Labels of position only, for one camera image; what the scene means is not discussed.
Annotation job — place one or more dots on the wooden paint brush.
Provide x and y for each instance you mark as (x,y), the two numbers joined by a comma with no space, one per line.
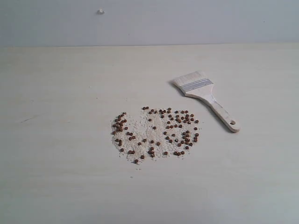
(197,85)

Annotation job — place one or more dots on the brown beads and white crumbs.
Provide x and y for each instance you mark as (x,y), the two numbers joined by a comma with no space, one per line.
(156,133)

